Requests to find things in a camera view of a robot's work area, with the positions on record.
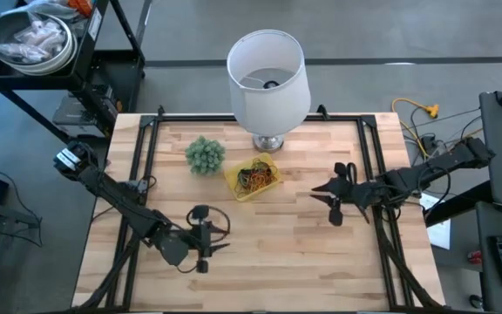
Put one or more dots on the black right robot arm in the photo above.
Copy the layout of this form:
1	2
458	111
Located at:
447	161

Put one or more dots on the black frame clamp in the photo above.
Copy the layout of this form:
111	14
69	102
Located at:
160	111
322	111

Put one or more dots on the white round bowl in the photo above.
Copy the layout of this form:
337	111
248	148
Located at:
59	61

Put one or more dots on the green rubber band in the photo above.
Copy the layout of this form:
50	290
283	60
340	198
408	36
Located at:
240	179

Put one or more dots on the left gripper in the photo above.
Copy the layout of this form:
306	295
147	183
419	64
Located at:
177	248

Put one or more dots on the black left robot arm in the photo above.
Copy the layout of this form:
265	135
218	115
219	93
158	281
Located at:
116	196

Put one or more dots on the black utility cart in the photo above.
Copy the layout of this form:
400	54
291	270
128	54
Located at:
120	74

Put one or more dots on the black box device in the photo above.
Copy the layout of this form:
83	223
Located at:
85	113

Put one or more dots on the orange packet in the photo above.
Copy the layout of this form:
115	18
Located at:
81	4

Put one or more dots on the white paper sheet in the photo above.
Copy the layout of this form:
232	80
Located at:
440	233

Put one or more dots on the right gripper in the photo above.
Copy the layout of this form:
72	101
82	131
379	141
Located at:
360	194

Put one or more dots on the clear plastic bag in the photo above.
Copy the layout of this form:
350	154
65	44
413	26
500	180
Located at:
37	37

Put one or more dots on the yellow translucent plastic bin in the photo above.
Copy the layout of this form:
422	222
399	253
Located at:
233	192

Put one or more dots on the small red object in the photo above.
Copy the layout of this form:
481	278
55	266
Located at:
474	257

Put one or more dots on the white shade silver table lamp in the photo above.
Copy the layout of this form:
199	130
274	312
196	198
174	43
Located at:
268	100

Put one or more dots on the green plant in patterned pot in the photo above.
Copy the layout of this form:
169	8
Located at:
205	154

